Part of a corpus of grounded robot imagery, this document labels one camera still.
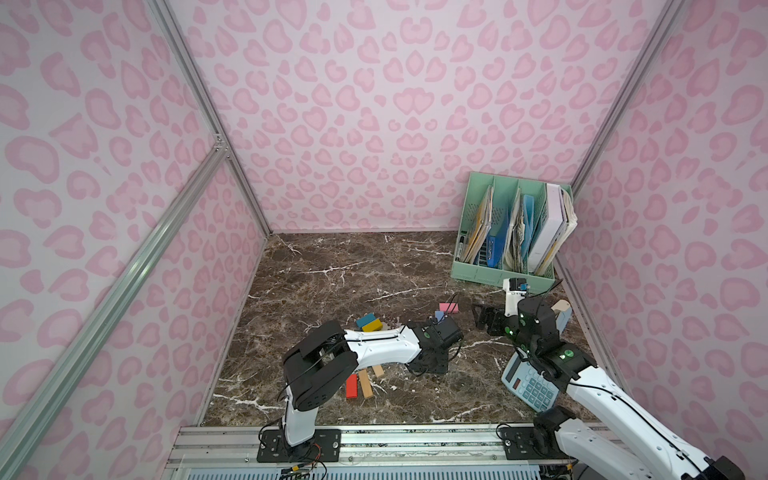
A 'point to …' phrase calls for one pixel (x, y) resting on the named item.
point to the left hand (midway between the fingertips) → (442, 365)
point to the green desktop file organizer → (511, 228)
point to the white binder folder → (553, 230)
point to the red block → (352, 386)
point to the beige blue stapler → (563, 311)
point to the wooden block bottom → (365, 383)
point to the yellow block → (374, 326)
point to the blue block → (439, 315)
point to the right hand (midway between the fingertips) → (484, 305)
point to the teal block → (366, 320)
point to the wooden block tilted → (378, 371)
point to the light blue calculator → (528, 385)
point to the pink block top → (449, 307)
